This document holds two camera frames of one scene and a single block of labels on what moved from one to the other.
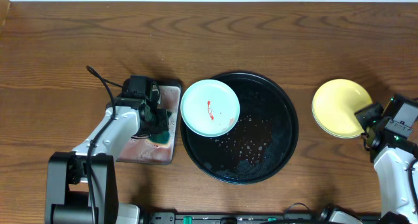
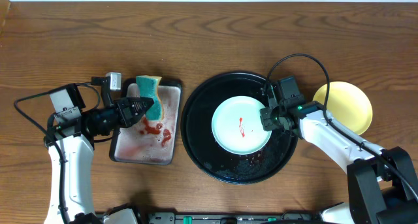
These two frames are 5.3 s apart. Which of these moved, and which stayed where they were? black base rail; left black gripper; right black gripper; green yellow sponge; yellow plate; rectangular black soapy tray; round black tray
Moved: left black gripper; right black gripper; green yellow sponge
Stayed: round black tray; yellow plate; rectangular black soapy tray; black base rail
